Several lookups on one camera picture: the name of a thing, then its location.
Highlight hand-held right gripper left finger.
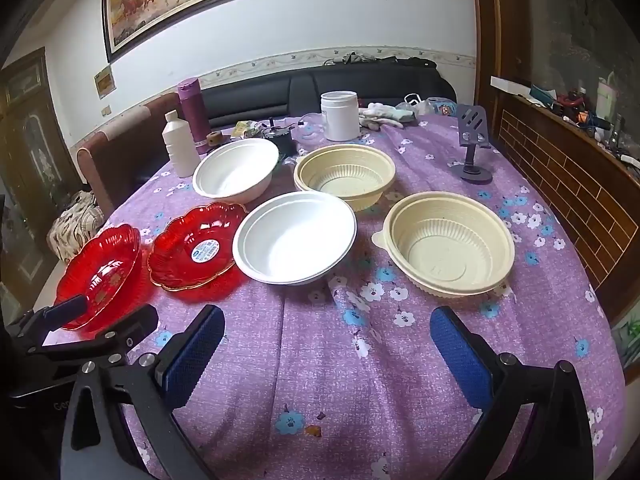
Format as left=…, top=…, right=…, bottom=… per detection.
left=60, top=304, right=227, bottom=480

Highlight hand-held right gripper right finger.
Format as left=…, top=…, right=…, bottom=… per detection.
left=429, top=305, right=596, bottom=480

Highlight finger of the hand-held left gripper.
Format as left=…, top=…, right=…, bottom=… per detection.
left=7, top=294, right=90, bottom=348
left=27, top=304, right=160, bottom=367

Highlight plain red scalloped plate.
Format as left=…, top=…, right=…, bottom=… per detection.
left=54, top=223, right=146, bottom=332

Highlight red gold-rimmed labelled plate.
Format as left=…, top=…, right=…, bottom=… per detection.
left=146, top=201, right=248, bottom=292

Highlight cream ribbed plastic bowl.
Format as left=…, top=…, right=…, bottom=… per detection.
left=293, top=144, right=397, bottom=212
left=371, top=191, right=516, bottom=295

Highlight white foam bowl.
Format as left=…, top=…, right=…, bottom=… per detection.
left=192, top=138, right=280, bottom=205
left=232, top=191, right=358, bottom=286

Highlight patterned cloth bag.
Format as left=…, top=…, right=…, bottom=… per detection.
left=47, top=191, right=105, bottom=263

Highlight purple floral tablecloth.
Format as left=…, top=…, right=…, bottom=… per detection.
left=97, top=110, right=628, bottom=480

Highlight brown upholstered chair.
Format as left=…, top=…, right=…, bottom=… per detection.
left=76, top=92, right=211, bottom=216

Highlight green white bag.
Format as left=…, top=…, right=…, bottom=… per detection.
left=612, top=310, right=640, bottom=361

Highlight dark wooden door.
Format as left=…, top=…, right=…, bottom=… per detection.
left=0, top=47, right=83, bottom=321

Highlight white plastic bottle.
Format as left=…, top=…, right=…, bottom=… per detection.
left=161, top=110, right=202, bottom=179

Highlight brick-patterned wooden counter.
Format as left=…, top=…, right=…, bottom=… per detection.
left=492, top=90, right=640, bottom=321

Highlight purple thermos flask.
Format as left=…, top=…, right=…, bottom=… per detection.
left=177, top=78, right=212, bottom=156

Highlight grey phone stand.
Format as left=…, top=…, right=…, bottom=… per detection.
left=451, top=104, right=493, bottom=183

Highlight black cylinder device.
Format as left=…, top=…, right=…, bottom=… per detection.
left=260, top=117, right=298, bottom=158

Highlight clear plastic bag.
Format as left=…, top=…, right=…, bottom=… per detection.
left=397, top=94, right=458, bottom=118

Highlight white work gloves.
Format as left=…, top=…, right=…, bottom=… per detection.
left=357, top=101, right=416, bottom=131

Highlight clear plastic cup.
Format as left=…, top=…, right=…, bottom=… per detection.
left=292, top=112, right=328, bottom=148

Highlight white plastic jar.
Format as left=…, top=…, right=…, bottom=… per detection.
left=320, top=91, right=361, bottom=142

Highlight white flat box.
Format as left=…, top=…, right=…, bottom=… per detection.
left=491, top=76, right=531, bottom=96

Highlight black leather sofa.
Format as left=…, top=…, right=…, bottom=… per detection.
left=202, top=57, right=458, bottom=131

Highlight clothes on sofa back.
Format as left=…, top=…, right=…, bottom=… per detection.
left=322, top=51, right=436, bottom=68

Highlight small wall plaque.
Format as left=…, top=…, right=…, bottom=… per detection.
left=94, top=65, right=117, bottom=100

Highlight wooden door frame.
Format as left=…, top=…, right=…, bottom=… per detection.
left=470, top=0, right=531, bottom=131

